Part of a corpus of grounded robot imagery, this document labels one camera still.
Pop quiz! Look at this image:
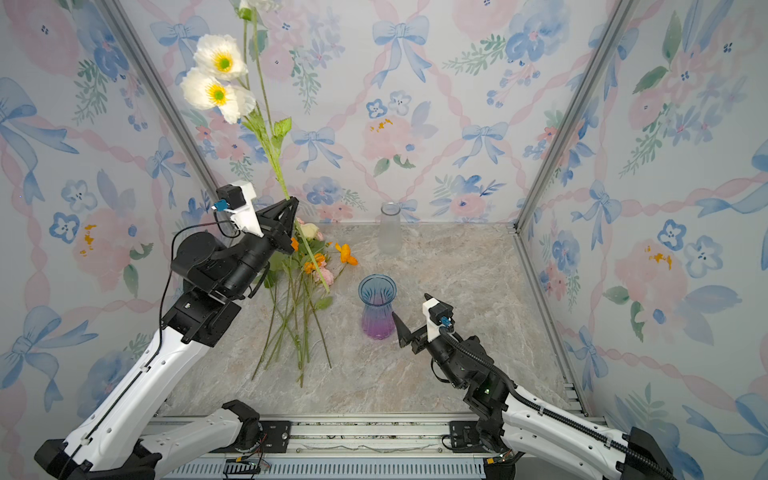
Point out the orange marigold flower stem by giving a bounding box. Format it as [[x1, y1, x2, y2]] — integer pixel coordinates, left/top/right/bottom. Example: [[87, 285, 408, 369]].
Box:
[[251, 238, 310, 386]]

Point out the pink orange bud stem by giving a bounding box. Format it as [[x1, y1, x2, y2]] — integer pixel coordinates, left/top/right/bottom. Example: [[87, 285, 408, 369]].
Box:
[[293, 253, 332, 387]]

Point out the blue purple glass vase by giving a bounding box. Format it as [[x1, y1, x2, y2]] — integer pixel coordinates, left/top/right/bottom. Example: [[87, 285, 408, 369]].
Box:
[[358, 274, 397, 340]]

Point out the orange poppy flower stem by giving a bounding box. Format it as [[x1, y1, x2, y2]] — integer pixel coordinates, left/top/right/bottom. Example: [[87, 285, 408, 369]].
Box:
[[320, 243, 359, 286]]

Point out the white flower stem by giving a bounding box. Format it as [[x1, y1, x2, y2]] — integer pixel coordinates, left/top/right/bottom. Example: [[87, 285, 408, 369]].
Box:
[[179, 0, 331, 294]]

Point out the pink rose flower stem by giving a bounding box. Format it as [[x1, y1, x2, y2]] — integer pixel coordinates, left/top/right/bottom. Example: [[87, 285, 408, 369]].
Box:
[[294, 219, 326, 270]]

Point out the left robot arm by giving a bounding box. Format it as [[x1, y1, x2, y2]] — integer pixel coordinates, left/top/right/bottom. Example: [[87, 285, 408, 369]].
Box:
[[34, 197, 299, 479]]

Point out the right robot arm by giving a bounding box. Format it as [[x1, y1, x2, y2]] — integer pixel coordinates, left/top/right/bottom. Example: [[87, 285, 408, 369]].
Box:
[[392, 295, 674, 479]]

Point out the clear frosted glass vase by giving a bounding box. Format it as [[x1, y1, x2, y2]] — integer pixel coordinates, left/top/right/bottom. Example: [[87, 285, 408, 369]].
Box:
[[378, 202, 402, 255]]

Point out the cream rose flower stem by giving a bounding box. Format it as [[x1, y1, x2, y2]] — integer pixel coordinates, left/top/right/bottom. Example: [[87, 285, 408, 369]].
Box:
[[287, 221, 326, 368]]

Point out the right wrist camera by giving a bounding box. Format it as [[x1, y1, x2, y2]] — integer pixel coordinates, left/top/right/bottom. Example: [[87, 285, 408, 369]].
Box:
[[422, 301, 455, 343]]

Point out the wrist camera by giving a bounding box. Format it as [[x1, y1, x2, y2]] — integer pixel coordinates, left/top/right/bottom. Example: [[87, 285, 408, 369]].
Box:
[[214, 180, 264, 237], [422, 301, 455, 343]]

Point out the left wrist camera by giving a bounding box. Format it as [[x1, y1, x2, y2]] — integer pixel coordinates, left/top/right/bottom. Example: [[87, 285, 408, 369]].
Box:
[[214, 180, 264, 237]]

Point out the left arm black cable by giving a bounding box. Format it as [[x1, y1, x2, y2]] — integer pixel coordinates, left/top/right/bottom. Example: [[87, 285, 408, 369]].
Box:
[[157, 218, 241, 367]]

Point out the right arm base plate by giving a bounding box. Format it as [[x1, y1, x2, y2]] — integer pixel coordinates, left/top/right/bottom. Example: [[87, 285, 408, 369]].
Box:
[[447, 420, 497, 453]]

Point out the aluminium front rail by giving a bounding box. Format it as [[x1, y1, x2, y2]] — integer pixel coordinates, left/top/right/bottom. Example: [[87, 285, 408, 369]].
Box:
[[140, 412, 601, 480]]

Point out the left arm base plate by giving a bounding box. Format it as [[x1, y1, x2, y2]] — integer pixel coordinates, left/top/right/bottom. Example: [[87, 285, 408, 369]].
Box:
[[213, 420, 293, 454]]

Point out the left corner aluminium post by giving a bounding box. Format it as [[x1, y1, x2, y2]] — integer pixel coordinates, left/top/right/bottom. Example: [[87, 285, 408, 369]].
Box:
[[96, 0, 218, 197]]

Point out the corner aluminium post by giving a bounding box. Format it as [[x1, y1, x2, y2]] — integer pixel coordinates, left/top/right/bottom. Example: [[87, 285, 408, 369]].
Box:
[[96, 0, 218, 197], [514, 0, 636, 236]]

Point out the right corner aluminium post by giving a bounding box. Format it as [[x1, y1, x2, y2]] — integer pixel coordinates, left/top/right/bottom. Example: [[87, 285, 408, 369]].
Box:
[[514, 0, 636, 236]]

